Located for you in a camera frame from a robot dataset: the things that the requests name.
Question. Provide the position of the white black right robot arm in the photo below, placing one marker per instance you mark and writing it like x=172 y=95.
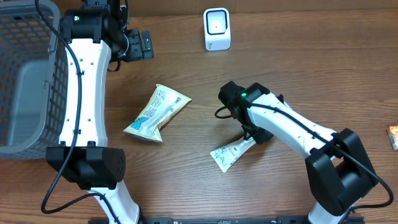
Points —
x=339 y=170

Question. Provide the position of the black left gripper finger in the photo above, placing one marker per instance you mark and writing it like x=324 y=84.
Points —
x=147 y=54
x=146 y=40

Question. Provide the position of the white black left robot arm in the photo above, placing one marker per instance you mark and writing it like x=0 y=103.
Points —
x=94 y=36

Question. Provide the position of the cream wet wipes pack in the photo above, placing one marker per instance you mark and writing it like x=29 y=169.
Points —
x=163 y=105

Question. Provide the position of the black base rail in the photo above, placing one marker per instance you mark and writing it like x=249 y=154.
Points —
x=277 y=220

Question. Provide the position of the white barcode scanner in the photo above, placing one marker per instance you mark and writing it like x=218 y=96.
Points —
x=217 y=29

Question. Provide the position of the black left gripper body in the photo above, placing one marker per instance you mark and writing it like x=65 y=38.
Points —
x=134 y=50

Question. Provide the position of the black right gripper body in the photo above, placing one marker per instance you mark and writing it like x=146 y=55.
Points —
x=260 y=134

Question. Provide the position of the white tube gold cap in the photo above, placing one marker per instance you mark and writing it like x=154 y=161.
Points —
x=227 y=155

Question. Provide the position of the dark grey plastic basket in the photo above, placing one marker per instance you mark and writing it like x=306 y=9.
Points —
x=34 y=79

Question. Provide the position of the orange tissue pack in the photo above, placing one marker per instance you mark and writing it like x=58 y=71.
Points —
x=392 y=132

